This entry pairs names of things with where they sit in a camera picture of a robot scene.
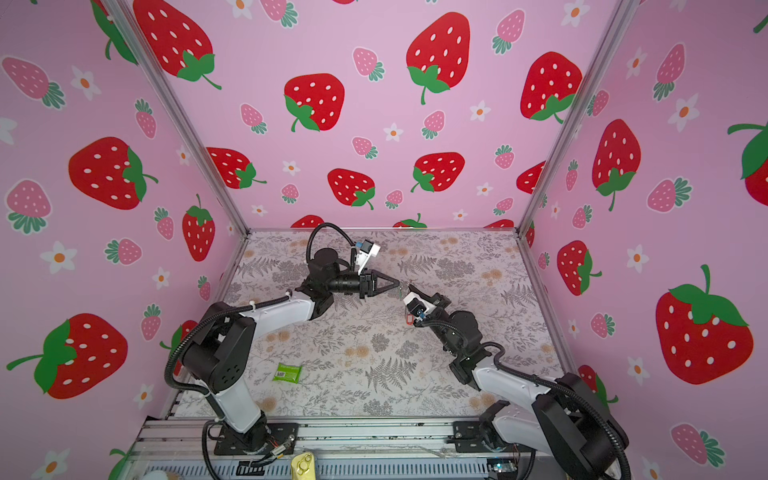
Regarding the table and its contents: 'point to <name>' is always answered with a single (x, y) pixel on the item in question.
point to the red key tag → (410, 319)
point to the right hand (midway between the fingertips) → (414, 284)
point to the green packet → (287, 373)
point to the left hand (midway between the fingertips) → (397, 287)
